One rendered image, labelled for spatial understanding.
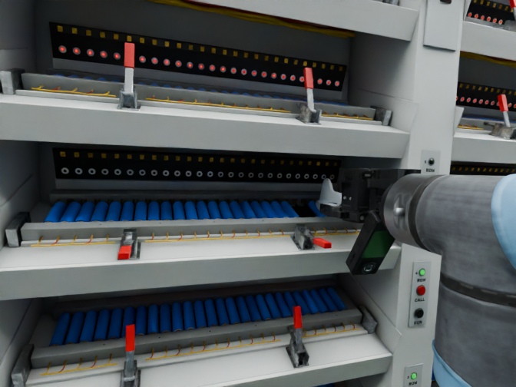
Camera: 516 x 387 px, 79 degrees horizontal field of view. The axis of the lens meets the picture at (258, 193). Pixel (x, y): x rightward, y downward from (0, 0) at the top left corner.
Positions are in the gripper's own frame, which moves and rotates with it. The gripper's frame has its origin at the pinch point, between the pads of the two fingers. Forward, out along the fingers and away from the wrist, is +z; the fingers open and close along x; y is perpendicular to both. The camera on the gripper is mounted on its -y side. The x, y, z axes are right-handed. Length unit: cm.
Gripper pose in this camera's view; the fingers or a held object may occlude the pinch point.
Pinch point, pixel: (329, 206)
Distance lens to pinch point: 61.3
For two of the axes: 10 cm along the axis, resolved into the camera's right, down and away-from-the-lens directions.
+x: -9.6, -0.1, -2.9
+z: -2.9, -0.8, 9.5
